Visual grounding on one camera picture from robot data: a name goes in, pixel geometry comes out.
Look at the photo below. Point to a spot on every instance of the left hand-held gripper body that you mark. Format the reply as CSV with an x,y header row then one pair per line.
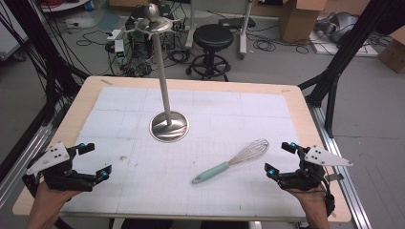
x,y
60,178

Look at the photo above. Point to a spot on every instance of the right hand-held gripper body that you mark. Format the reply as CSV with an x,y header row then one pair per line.
x,y
305,176

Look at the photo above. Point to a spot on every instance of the metal utensil stand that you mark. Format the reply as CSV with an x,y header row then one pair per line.
x,y
164,92

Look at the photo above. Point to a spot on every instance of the person's right hand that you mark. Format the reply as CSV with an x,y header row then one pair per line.
x,y
310,198

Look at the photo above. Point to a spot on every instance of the person's left hand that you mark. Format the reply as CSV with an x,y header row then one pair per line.
x,y
51,198

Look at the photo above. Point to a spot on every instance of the white grid mat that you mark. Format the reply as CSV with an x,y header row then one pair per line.
x,y
223,111

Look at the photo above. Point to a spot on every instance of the white power supply box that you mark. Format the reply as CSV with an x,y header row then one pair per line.
x,y
119,47

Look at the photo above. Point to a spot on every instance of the white floor board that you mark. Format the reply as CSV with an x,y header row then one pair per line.
x,y
347,49

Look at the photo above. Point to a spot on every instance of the tall open cardboard box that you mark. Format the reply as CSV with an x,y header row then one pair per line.
x,y
299,22

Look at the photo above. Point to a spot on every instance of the grey rounded device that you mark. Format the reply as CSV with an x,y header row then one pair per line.
x,y
342,25

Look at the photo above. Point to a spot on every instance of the black round stool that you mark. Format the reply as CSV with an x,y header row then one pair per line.
x,y
212,36

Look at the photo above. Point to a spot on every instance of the flat black device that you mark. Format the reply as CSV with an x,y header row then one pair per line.
x,y
235,22

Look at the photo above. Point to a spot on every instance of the small cardboard box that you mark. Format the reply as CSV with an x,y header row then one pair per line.
x,y
393,51

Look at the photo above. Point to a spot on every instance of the aluminium rail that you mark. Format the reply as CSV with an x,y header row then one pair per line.
x,y
342,178
22,159

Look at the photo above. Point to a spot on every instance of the black metal frame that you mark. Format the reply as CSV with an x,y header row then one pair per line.
x,y
344,54
47,63

